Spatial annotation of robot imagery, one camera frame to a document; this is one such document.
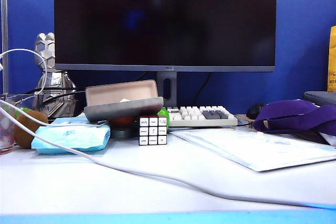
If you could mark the grey glasses case pink lining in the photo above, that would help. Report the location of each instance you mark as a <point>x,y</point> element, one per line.
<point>118,110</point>

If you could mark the grey monitor stand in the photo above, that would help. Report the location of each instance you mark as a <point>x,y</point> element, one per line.
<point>160,90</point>

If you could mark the black puzzle cube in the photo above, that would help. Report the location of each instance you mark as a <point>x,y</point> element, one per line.
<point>153,130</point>

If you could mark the white and grey keyboard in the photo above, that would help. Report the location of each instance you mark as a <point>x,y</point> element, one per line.
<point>210,119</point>

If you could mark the black computer monitor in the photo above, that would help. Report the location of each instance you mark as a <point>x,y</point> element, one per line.
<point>131,19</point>

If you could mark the black computer mouse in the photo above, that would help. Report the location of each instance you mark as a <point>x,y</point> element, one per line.
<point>254,111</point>

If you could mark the light blue wet wipes pack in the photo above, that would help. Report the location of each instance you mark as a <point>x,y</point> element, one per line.
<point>71,137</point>

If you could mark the silver faceted trophy figurine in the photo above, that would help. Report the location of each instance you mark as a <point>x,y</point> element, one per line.
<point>52,77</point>

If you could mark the clear plastic document bag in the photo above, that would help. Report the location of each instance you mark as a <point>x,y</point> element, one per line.
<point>275,150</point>

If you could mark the purple fabric bag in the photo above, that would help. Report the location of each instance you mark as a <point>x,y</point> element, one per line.
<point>288,113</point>

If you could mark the brown kiwi fruit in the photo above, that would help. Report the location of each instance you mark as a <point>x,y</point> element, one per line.
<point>26,129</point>

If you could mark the grey pouch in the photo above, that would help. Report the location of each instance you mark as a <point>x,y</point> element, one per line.
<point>320,98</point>

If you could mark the clear glass cup ribbon print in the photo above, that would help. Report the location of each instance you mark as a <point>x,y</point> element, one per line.
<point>6,134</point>

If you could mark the yellow bag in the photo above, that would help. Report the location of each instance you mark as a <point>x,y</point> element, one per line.
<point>332,61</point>

